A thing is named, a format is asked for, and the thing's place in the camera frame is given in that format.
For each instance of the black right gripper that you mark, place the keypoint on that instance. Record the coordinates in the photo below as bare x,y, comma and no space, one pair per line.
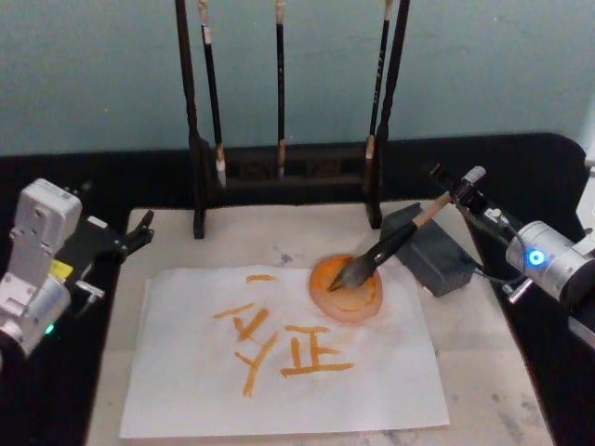
488,218

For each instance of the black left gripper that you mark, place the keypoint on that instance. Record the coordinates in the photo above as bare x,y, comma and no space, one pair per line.
88,246

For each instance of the large black calligraphy brush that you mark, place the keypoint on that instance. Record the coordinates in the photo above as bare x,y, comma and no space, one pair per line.
386,246

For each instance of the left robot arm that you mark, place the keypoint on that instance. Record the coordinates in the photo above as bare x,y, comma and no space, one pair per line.
32,260

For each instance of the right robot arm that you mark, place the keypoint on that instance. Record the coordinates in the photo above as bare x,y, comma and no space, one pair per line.
553,267

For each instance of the dark grey rectangular block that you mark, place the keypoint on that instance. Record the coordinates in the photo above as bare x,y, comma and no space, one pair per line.
432,260

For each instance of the black wooden brush rack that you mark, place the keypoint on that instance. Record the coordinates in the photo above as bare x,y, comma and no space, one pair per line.
197,153

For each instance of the hanging brush with dark tip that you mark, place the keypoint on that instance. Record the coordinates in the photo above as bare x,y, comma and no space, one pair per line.
379,83

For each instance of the hanging brush with white tip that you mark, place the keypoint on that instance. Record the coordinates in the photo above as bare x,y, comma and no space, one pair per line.
213,93

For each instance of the round orange paint dish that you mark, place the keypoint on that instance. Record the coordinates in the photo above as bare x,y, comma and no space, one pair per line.
353,302

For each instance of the white paper with orange strokes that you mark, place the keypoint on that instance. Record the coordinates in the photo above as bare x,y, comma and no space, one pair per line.
195,385

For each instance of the black table cloth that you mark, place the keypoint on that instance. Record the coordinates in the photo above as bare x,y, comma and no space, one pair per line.
46,399

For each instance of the pale grey felt mat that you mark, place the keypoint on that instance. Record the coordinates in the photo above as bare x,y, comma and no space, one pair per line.
483,371

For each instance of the hanging brush with tan tip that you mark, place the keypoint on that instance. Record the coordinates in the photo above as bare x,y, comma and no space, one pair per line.
280,93

